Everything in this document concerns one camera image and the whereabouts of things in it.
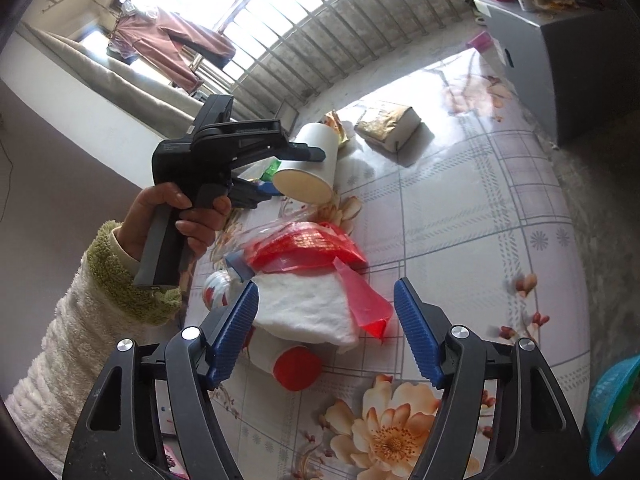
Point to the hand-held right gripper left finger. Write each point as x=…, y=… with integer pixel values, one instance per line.
x=232, y=335

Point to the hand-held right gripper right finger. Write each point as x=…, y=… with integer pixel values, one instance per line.
x=420, y=335

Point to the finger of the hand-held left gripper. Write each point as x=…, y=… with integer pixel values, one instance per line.
x=260, y=140
x=250, y=194

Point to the white paper cup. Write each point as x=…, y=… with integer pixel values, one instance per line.
x=305, y=185

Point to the white tissue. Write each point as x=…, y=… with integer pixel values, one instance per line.
x=305, y=310

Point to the red plastic bag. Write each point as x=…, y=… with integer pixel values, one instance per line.
x=310, y=245

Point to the blue plastic basket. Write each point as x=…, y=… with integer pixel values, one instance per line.
x=600, y=410

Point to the person's left forearm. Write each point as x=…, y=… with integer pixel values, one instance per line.
x=75, y=320

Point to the person's left hand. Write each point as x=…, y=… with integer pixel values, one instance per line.
x=142, y=215

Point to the green packet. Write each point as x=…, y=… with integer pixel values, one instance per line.
x=272, y=167

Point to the red white round container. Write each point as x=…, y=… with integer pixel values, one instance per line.
x=217, y=290

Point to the white bottle with red cap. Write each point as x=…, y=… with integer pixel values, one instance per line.
x=297, y=367

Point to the crumpled snack wrapper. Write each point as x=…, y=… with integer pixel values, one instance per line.
x=340, y=127

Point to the beige curtain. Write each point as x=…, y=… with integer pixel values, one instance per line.
x=100, y=70

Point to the metal window railing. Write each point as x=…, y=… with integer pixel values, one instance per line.
x=325, y=35

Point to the hanging pink clothes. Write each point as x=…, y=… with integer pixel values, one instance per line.
x=170, y=40

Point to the brown and white box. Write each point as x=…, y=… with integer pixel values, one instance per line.
x=387, y=122

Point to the floral plastic tablecloth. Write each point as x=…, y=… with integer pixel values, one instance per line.
x=475, y=210

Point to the pink plastic cup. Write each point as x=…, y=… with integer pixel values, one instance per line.
x=480, y=43

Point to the grey cabinet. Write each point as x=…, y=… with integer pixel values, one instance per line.
x=575, y=70

